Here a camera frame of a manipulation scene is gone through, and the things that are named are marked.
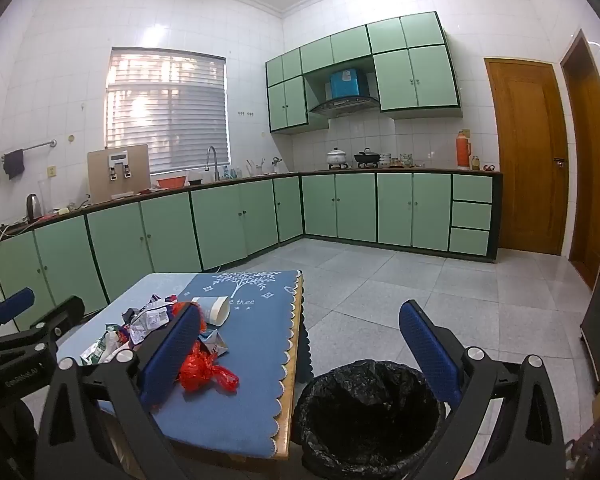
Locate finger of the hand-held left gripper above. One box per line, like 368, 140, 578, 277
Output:
0, 296, 87, 357
0, 287, 36, 343

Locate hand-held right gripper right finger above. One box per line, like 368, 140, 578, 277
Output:
399, 300, 566, 480

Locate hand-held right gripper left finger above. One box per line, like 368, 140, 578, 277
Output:
36, 302, 203, 480

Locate red plastic bag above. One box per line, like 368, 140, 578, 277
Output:
172, 302, 241, 393

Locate blue snack bag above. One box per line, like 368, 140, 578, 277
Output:
121, 292, 182, 346

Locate green and white snack bag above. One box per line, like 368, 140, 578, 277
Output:
80, 330, 118, 366

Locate black bag lined trash bin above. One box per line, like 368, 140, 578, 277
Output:
291, 358, 448, 480

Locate crumpled small blue carton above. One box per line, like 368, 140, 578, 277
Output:
199, 326, 231, 359

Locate white and blue jar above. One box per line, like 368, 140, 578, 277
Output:
191, 296, 231, 326

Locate white crumpled paper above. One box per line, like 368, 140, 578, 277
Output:
102, 327, 131, 361

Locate wooden table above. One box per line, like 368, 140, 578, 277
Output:
55, 270, 315, 462

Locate dark hanging towel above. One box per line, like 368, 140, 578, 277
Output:
2, 150, 26, 181

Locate cardboard box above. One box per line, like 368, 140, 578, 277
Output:
87, 144, 151, 201

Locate green lower kitchen cabinets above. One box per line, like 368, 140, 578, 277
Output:
0, 170, 503, 311

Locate green kitchen cabinets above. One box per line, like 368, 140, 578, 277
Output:
0, 170, 503, 311
265, 11, 463, 135

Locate metal kitchen faucet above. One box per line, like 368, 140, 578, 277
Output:
205, 146, 221, 183

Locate orange thermos flask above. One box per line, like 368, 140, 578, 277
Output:
456, 131, 473, 170

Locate white window blind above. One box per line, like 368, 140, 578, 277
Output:
104, 47, 229, 173

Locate green upper kitchen cabinets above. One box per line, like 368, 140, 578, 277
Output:
265, 11, 463, 135

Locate blue box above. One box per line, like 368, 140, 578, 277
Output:
329, 69, 361, 98

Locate white power cable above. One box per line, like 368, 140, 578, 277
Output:
0, 222, 33, 253

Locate metal towel rail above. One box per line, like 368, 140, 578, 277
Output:
1, 139, 58, 161

